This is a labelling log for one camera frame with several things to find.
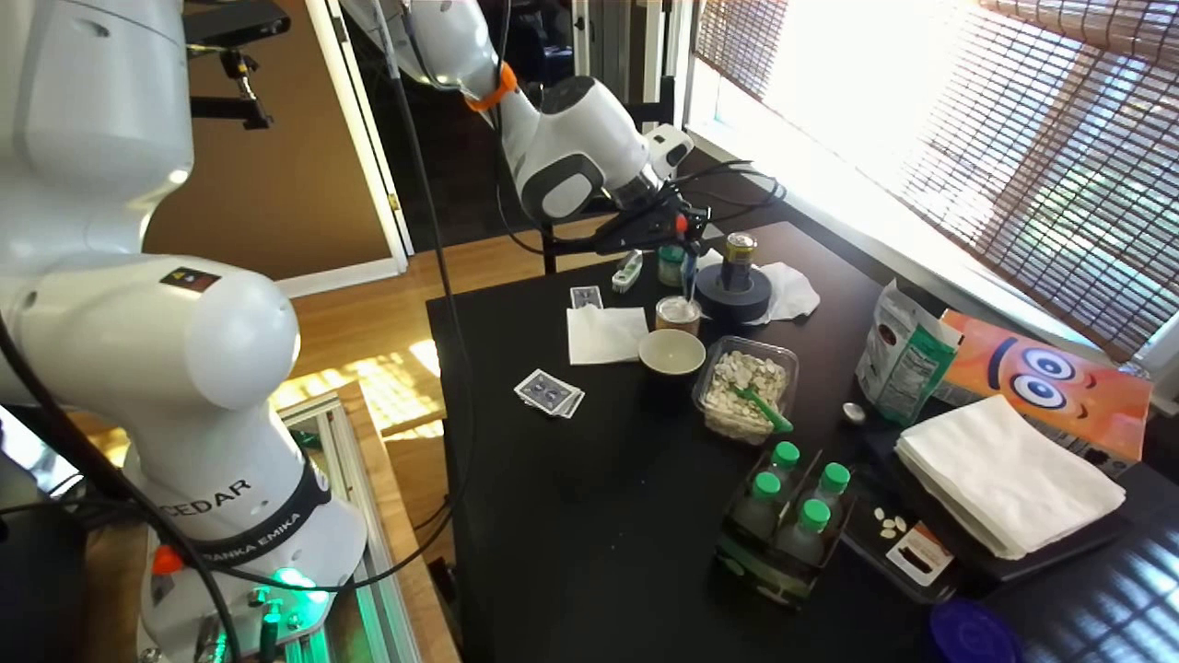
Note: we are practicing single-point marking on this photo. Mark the small white cap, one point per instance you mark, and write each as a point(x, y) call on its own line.
point(851, 413)

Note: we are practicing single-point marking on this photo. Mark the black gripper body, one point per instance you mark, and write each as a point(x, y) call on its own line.
point(649, 224)

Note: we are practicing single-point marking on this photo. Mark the cream ceramic bowl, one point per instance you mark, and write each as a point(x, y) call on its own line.
point(671, 351)

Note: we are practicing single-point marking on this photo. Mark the green plastic spoon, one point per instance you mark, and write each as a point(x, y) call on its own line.
point(765, 407)

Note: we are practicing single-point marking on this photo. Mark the green-capped bottle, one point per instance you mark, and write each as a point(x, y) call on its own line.
point(837, 477)
point(784, 456)
point(815, 516)
point(768, 489)

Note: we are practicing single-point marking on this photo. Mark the green white milk carton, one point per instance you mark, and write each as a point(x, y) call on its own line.
point(905, 355)

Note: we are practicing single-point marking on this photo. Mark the black tape roll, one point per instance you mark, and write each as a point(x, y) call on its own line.
point(734, 298)

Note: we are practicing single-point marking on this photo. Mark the white paper napkin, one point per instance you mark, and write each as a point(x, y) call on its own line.
point(604, 338)

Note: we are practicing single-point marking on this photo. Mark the aluminium rail frame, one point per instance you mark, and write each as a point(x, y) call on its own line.
point(371, 575)

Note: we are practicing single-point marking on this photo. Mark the small white green device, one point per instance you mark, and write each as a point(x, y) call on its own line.
point(627, 272)

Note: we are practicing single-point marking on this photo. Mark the small white pieces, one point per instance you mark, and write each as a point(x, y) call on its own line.
point(888, 524)

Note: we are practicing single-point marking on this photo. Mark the orange cartoon-eyed box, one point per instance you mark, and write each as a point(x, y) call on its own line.
point(1062, 381)

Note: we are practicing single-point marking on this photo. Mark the small gold-lidded jar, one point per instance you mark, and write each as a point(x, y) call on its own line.
point(739, 256)

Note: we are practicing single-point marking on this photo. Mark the blue round lid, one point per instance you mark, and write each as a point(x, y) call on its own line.
point(975, 634)

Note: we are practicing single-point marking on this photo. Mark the clear plastic bean container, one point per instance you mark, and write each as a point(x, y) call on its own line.
point(739, 369)

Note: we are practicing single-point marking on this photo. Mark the teal lidded container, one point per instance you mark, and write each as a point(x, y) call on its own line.
point(671, 267)

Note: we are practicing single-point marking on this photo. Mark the large bamboo window blind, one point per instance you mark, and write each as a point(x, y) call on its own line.
point(1042, 134)

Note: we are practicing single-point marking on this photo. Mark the black tray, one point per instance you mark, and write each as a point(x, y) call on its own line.
point(981, 569)

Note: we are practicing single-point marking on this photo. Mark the crumpled white tissue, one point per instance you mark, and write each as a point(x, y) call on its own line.
point(792, 298)

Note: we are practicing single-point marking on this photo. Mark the blue playing card deck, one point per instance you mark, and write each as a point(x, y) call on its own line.
point(550, 392)

